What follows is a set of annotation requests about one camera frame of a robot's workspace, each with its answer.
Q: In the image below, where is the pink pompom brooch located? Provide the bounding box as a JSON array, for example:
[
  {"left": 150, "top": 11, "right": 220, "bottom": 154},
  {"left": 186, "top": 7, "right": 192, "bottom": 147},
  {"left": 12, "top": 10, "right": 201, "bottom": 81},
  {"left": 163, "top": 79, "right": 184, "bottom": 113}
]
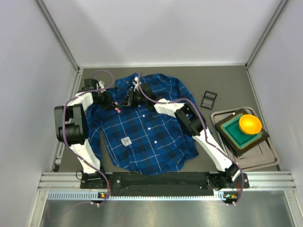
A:
[{"left": 115, "top": 102, "right": 121, "bottom": 113}]

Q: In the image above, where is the green square tray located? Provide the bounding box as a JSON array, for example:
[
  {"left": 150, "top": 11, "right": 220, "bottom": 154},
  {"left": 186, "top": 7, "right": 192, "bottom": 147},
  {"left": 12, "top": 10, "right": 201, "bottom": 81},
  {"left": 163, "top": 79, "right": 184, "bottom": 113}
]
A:
[{"left": 214, "top": 108, "right": 269, "bottom": 156}]

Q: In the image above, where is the white paper tag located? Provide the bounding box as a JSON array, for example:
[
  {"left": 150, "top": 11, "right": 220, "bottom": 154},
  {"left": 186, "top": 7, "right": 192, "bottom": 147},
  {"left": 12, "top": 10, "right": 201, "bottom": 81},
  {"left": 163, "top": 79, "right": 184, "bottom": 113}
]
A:
[{"left": 121, "top": 137, "right": 132, "bottom": 147}]

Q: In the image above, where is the blue plaid button shirt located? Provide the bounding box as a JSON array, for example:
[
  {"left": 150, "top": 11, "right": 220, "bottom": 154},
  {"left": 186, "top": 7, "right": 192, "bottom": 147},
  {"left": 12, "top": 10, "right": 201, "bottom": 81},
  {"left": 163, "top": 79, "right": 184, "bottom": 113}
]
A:
[{"left": 85, "top": 73, "right": 213, "bottom": 175}]

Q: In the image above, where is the small black frame stand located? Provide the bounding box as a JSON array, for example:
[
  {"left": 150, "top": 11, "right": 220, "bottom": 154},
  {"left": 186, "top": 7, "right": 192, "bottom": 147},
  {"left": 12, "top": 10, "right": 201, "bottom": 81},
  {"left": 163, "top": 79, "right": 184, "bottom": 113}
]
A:
[{"left": 200, "top": 90, "right": 217, "bottom": 110}]

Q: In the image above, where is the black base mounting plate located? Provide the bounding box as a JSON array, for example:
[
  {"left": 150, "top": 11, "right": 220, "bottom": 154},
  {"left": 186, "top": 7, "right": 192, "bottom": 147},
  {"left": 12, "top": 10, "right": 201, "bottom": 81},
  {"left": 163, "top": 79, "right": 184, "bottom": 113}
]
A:
[{"left": 80, "top": 172, "right": 250, "bottom": 197}]

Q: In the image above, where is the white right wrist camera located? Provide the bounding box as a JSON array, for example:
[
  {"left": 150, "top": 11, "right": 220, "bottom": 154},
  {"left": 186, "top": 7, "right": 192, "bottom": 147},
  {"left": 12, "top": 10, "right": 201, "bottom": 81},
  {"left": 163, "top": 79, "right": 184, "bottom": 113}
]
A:
[{"left": 133, "top": 77, "right": 140, "bottom": 92}]

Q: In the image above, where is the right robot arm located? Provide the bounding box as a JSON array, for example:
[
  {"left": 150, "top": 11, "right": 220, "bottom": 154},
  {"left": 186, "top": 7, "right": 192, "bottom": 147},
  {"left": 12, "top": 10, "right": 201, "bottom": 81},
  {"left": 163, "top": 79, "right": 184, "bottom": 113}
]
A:
[{"left": 121, "top": 83, "right": 244, "bottom": 189}]

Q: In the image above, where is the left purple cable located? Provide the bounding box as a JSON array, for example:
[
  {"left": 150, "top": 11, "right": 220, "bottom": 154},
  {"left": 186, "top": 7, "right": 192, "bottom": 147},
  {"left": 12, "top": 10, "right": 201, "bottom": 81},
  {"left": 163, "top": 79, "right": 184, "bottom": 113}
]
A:
[{"left": 47, "top": 70, "right": 116, "bottom": 220}]

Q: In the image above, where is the orange plastic bowl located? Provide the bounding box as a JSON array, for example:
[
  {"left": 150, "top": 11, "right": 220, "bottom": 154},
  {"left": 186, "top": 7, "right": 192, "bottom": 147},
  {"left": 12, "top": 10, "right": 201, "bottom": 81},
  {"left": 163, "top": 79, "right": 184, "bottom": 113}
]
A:
[{"left": 239, "top": 114, "right": 262, "bottom": 135}]

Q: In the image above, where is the metal baking tray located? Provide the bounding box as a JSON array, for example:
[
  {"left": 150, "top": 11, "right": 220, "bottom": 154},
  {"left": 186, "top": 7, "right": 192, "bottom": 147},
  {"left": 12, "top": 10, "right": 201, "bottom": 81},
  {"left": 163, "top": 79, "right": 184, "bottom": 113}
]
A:
[{"left": 211, "top": 106, "right": 280, "bottom": 172}]

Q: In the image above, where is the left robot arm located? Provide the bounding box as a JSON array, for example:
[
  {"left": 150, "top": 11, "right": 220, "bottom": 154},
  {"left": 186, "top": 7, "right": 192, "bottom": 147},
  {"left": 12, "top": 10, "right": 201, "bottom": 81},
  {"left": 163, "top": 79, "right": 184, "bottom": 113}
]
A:
[{"left": 54, "top": 79, "right": 116, "bottom": 183}]

